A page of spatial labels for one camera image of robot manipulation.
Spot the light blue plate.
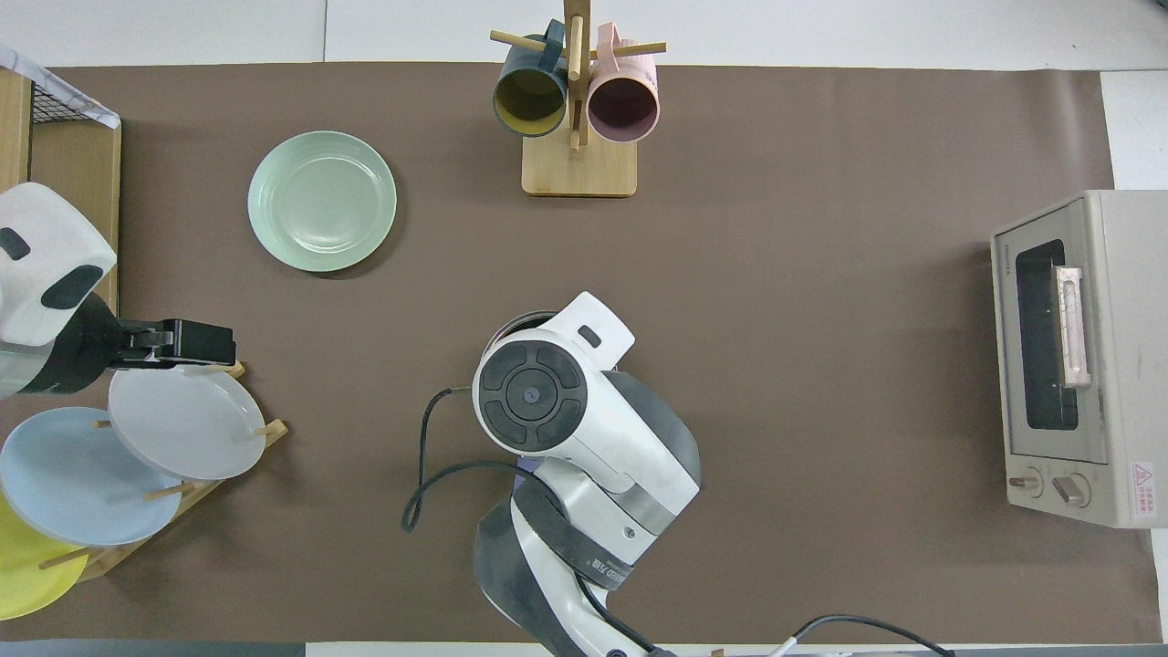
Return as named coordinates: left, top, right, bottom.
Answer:
left=0, top=407, right=183, bottom=548

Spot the white crumpled paper sheet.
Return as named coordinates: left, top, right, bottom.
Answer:
left=0, top=46, right=121, bottom=129

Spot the yellow plate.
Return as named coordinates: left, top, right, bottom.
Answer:
left=0, top=493, right=90, bottom=621

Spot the wooden mug tree stand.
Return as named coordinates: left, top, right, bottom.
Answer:
left=490, top=0, right=667, bottom=198

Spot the black wire basket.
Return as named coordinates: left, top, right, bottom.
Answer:
left=27, top=78, right=97, bottom=124

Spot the dark saucepan purple handle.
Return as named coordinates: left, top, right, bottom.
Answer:
left=493, top=310, right=559, bottom=485

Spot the black right base cable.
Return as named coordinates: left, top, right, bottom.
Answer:
left=766, top=616, right=955, bottom=657

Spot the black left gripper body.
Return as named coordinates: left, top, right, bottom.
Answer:
left=114, top=318, right=237, bottom=371

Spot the dark blue mug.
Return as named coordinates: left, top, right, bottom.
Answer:
left=493, top=18, right=570, bottom=139

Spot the brown table mat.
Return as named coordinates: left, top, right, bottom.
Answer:
left=0, top=62, right=1160, bottom=644

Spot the beige toaster oven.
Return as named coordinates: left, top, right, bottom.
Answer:
left=990, top=190, right=1168, bottom=529

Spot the wooden plate rack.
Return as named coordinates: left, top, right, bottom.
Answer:
left=36, top=361, right=289, bottom=583

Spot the grey plate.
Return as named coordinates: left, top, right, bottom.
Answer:
left=108, top=363, right=267, bottom=482

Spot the wooden shelf board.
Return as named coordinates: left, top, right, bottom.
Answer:
left=0, top=68, right=122, bottom=316

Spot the pink ribbed mug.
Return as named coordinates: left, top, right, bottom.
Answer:
left=586, top=22, right=661, bottom=144

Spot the light green plate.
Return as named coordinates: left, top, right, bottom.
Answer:
left=247, top=130, right=398, bottom=273

